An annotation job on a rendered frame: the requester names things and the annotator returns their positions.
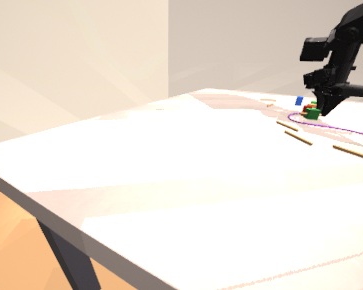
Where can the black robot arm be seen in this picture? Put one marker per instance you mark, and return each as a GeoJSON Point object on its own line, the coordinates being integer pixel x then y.
{"type": "Point", "coordinates": [344, 42]}

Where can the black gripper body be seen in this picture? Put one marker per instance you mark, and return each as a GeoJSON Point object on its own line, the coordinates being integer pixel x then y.
{"type": "Point", "coordinates": [340, 87]}

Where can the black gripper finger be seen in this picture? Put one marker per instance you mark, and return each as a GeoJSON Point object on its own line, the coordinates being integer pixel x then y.
{"type": "Point", "coordinates": [320, 100]}
{"type": "Point", "coordinates": [331, 101]}

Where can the light green block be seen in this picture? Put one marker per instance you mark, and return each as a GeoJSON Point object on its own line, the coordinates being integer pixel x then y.
{"type": "Point", "coordinates": [312, 114]}

